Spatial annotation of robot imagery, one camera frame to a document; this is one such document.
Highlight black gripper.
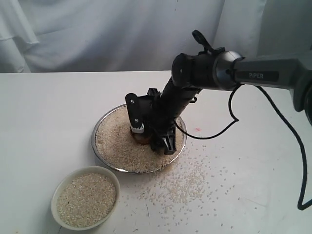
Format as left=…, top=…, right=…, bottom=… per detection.
left=147, top=87, right=185, bottom=155

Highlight brown wooden cup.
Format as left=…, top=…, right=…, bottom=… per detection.
left=131, top=131, right=152, bottom=145

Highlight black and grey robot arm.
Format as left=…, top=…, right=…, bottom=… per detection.
left=147, top=51, right=312, bottom=155

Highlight round steel rice tray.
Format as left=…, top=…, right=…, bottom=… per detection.
left=91, top=104, right=187, bottom=174

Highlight spilled rice grains on table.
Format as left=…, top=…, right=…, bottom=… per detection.
left=121, top=143, right=276, bottom=230

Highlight white ceramic rice bowl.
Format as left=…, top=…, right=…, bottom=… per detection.
left=51, top=166, right=120, bottom=231

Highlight white fabric backdrop curtain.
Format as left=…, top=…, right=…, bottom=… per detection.
left=0, top=0, right=312, bottom=73

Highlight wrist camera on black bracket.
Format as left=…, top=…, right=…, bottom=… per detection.
left=125, top=93, right=154, bottom=135

